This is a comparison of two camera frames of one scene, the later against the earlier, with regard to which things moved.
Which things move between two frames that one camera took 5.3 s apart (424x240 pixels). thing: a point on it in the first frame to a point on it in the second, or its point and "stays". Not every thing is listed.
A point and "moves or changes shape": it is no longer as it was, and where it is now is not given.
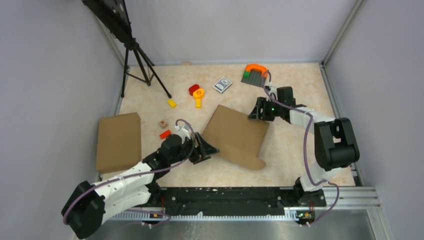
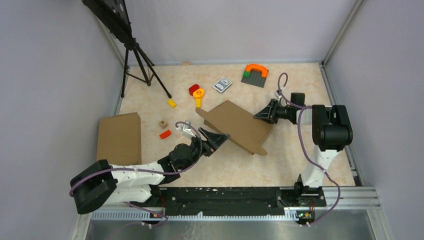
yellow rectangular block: [171, 103] stays
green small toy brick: [246, 74] stays
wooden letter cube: [163, 124] stays
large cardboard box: [239, 139] moves or changes shape
